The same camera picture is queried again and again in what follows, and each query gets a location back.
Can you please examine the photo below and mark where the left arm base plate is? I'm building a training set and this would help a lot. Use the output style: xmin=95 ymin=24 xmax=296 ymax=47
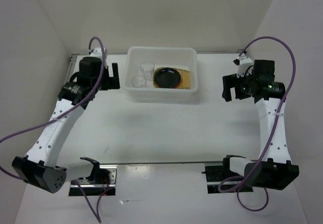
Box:
xmin=76 ymin=164 xmax=118 ymax=196

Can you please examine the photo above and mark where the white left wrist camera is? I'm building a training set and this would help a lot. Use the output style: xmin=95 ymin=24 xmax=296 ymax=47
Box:
xmin=88 ymin=47 xmax=107 ymax=61

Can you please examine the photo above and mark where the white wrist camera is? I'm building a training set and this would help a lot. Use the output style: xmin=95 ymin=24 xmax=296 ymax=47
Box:
xmin=88 ymin=47 xmax=107 ymax=61
xmin=233 ymin=55 xmax=254 ymax=78

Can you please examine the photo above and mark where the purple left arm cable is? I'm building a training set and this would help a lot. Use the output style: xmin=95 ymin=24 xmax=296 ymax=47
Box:
xmin=0 ymin=36 xmax=114 ymax=223

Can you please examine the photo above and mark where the clear plastic bin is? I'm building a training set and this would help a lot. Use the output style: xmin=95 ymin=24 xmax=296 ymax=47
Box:
xmin=123 ymin=46 xmax=198 ymax=103

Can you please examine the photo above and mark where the woven bamboo tray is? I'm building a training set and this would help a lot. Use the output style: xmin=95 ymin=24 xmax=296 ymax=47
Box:
xmin=152 ymin=67 xmax=190 ymax=89

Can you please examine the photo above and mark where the clear plastic cup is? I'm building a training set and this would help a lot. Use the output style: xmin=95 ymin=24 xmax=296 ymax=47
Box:
xmin=131 ymin=75 xmax=147 ymax=88
xmin=139 ymin=61 xmax=154 ymax=81

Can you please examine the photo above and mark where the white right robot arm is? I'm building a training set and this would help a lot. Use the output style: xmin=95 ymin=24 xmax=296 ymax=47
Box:
xmin=221 ymin=56 xmax=299 ymax=190

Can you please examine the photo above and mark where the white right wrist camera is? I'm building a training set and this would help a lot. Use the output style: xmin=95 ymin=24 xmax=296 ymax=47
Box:
xmin=233 ymin=55 xmax=254 ymax=78

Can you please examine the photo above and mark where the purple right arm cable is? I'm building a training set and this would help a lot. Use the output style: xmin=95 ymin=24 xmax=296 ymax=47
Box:
xmin=218 ymin=36 xmax=296 ymax=211

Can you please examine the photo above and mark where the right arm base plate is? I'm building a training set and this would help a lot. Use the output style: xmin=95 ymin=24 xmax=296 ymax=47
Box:
xmin=202 ymin=161 xmax=253 ymax=194

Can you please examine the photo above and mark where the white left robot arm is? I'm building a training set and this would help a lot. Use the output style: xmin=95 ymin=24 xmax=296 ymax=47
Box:
xmin=12 ymin=57 xmax=120 ymax=193

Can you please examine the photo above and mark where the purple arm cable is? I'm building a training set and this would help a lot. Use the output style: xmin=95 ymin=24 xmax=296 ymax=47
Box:
xmin=0 ymin=36 xmax=114 ymax=223
xmin=218 ymin=36 xmax=296 ymax=211

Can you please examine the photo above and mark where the black round dish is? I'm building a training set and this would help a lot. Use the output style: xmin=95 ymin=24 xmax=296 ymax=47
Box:
xmin=153 ymin=68 xmax=182 ymax=89

